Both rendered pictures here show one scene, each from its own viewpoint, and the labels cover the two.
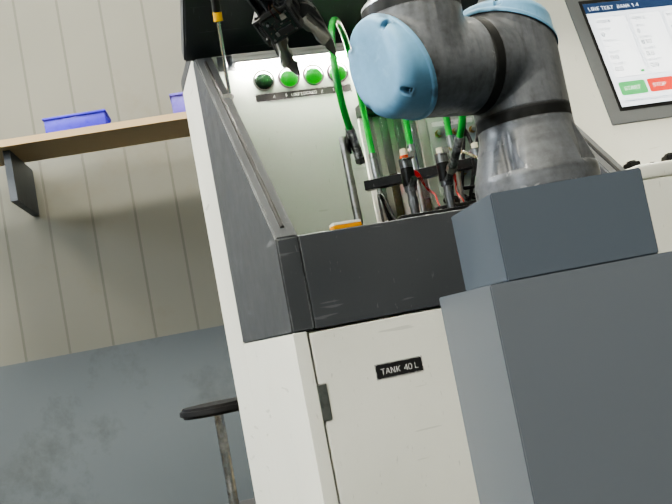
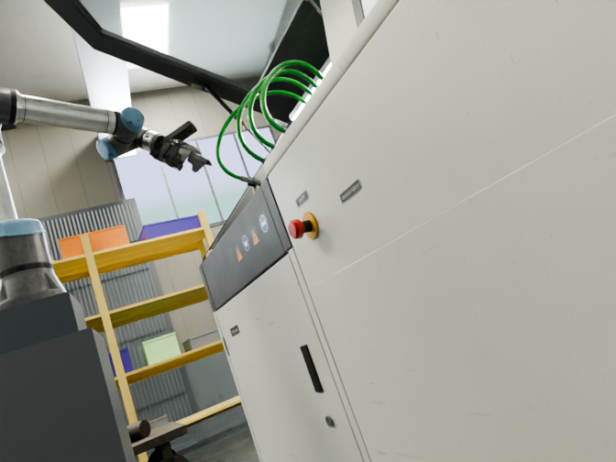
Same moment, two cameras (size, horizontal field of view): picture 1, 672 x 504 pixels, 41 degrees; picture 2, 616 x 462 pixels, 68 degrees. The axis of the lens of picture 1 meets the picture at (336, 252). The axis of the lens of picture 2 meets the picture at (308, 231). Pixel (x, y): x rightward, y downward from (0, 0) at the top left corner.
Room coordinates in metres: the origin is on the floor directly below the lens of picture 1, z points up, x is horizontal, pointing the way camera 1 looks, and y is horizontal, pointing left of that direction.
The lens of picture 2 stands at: (1.47, -1.46, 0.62)
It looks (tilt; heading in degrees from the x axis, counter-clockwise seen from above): 12 degrees up; 75
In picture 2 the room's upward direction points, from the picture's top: 21 degrees counter-clockwise
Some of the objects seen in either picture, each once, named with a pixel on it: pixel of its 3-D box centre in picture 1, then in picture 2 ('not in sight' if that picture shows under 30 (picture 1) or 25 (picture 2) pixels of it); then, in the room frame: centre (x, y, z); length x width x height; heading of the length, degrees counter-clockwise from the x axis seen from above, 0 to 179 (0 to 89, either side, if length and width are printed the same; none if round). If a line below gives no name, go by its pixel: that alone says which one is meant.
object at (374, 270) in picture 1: (471, 253); (240, 258); (1.60, -0.24, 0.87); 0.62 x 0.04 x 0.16; 105
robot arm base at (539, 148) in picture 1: (530, 154); (30, 290); (1.09, -0.26, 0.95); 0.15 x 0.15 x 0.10
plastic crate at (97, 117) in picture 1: (78, 128); not in sight; (3.88, 1.01, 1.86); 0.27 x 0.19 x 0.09; 98
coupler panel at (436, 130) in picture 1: (455, 128); not in sight; (2.14, -0.34, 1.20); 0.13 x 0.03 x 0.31; 105
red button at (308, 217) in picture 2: not in sight; (301, 227); (1.67, -0.68, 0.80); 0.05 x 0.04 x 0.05; 105
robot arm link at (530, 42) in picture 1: (506, 62); (19, 247); (1.08, -0.25, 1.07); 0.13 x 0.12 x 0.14; 120
